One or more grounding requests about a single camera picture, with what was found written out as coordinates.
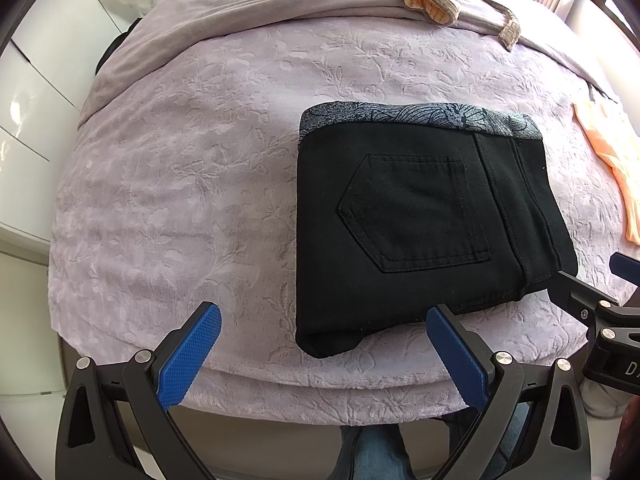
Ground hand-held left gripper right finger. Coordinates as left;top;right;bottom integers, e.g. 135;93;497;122
426;304;591;480

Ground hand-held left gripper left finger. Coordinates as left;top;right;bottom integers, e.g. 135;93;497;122
56;301;223;480

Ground taupe fuzzy cloth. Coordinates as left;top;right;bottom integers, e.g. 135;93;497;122
498;7;524;52

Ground lilac embossed plush blanket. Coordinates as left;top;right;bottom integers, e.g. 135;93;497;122
47;0;640;411

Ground orange cloth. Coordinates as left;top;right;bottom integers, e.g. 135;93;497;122
572;100;640;246

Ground black pants with patterned waistband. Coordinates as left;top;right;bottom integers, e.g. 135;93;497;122
295;102;579;360

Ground white wardrobe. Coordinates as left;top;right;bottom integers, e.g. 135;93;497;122
0;0;127;261

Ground person's legs in jeans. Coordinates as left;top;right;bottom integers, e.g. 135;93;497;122
339;400;533;480

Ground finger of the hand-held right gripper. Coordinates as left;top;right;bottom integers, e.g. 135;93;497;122
610;252;640;287
547;269;621;329

